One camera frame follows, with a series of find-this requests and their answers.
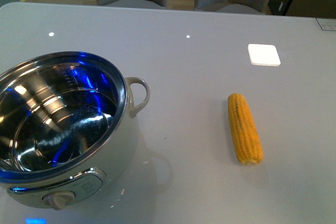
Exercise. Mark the yellow corn cob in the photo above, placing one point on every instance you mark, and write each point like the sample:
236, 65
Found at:
246, 141

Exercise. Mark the white electric cooking pot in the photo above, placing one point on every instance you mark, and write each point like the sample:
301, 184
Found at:
68, 127

